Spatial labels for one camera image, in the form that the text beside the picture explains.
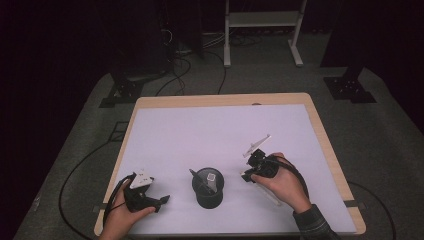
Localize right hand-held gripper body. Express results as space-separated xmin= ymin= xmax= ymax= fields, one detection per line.
xmin=242 ymin=134 xmax=280 ymax=178

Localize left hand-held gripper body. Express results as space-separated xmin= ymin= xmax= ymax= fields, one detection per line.
xmin=124 ymin=169 xmax=163 ymax=213

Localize grey pen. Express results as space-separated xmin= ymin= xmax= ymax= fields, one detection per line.
xmin=205 ymin=172 xmax=220 ymax=194

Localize black retractable pen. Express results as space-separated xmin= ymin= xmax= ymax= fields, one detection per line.
xmin=189 ymin=168 xmax=216 ymax=196

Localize black round pen holder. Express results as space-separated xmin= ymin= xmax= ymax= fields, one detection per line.
xmin=191 ymin=167 xmax=225 ymax=210

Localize person's left hand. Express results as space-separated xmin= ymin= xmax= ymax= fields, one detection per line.
xmin=99 ymin=186 xmax=156 ymax=240

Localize person's right hand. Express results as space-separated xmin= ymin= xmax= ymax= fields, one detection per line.
xmin=251 ymin=152 xmax=313 ymax=214

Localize white table mat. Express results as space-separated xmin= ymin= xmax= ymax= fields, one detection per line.
xmin=114 ymin=103 xmax=358 ymax=235

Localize wooden table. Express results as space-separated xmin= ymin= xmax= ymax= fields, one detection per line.
xmin=93 ymin=92 xmax=367 ymax=238

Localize black stand base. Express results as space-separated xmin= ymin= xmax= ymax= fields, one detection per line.
xmin=99 ymin=64 xmax=168 ymax=109
xmin=322 ymin=64 xmax=378 ymax=104

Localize white metal stand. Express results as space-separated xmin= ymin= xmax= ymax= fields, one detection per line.
xmin=223 ymin=0 xmax=308 ymax=68

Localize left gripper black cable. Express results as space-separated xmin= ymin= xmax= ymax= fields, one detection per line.
xmin=102 ymin=173 xmax=138 ymax=231

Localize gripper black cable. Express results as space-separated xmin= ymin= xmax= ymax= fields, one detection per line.
xmin=102 ymin=173 xmax=138 ymax=231
xmin=264 ymin=155 xmax=310 ymax=199

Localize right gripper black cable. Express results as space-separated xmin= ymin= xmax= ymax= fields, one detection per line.
xmin=264 ymin=155 xmax=310 ymax=199

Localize black floor cable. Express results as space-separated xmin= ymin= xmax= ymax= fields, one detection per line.
xmin=58 ymin=139 xmax=118 ymax=240
xmin=346 ymin=180 xmax=398 ymax=240
xmin=154 ymin=49 xmax=228 ymax=98

